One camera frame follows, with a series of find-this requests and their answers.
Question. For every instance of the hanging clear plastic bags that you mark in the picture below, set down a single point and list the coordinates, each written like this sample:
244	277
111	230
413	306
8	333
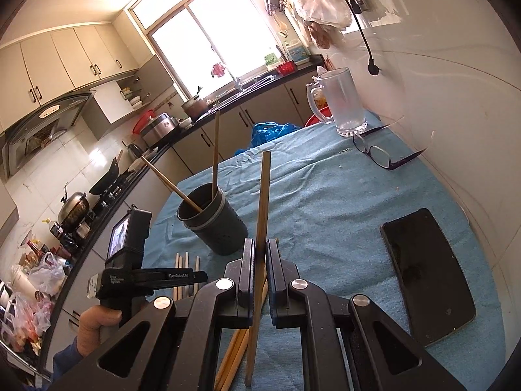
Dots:
321	4

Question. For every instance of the blue towel table cover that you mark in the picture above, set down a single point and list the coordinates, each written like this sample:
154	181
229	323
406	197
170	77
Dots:
325	211

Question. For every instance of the metal hanging rack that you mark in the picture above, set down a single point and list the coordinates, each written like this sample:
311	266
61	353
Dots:
272	0

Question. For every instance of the grey range hood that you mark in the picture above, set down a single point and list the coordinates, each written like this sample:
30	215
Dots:
40	118

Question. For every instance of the red plastic basin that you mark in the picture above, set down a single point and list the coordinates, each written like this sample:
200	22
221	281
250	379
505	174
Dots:
140	124
315	121

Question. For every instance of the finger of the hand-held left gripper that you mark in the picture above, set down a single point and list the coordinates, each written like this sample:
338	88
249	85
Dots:
179	276

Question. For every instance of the bunch of bamboo chopsticks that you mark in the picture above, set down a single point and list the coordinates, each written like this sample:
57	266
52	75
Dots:
234	350

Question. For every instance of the steel pot with lid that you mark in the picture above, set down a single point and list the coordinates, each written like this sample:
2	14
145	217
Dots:
73	207

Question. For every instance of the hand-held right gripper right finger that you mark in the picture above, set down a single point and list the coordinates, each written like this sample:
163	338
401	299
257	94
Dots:
273	281

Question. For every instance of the clear glass mug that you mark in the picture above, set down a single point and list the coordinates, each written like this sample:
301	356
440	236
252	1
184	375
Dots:
346	102

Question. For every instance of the black kitchen countertop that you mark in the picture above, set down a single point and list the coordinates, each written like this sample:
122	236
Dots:
75	271

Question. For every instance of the blue and white box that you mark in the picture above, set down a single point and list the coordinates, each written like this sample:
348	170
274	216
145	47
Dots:
299	51

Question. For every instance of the dark green chopstick holder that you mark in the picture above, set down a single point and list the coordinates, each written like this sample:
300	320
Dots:
224	228

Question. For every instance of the open grey dish cabinet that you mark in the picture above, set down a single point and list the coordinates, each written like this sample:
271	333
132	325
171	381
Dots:
106	102

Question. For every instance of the group of sauce bottles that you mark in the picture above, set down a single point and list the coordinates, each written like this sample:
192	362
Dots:
32	249

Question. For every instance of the grey lower cabinets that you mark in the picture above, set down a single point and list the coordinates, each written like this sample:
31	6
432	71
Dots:
268	102

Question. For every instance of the person's left hand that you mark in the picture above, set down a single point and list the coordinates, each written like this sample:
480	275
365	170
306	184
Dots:
91	326

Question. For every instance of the red plastic basket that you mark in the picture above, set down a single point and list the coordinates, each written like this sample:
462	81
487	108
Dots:
285	68

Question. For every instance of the kitchen window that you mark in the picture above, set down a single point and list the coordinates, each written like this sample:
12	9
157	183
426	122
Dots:
203	32

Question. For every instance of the white plastic bag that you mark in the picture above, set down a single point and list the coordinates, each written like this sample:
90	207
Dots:
47	273

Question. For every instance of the blue plastic bag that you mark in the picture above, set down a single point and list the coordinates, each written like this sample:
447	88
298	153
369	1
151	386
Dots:
268	132

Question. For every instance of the pink plastic bags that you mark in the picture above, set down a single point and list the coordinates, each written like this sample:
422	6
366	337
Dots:
24	317

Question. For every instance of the silver rice cooker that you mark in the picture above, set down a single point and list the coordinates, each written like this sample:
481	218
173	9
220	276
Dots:
158	128

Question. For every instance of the black wok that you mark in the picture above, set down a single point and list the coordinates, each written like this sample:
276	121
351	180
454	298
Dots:
104	181

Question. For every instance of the black smartphone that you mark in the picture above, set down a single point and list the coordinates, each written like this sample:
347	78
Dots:
427	277

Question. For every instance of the cooking oil bottle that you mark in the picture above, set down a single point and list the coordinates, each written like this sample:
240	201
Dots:
51	228

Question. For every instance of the beige upper cabinets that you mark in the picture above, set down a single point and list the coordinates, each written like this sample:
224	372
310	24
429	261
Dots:
61	61

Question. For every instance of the dark brown chopstick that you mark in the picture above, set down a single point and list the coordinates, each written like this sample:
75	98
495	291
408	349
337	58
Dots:
215	150
171	185
263	195

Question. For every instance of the dark framed eyeglasses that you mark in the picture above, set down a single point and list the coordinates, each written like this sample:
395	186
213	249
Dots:
378	155

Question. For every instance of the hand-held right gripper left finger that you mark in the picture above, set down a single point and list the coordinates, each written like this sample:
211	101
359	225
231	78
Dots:
248	281

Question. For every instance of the metal sink faucet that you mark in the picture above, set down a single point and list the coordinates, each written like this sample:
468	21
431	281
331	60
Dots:
239	84

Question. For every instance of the small dark kettle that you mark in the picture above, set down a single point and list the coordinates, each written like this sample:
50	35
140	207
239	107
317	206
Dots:
134	151

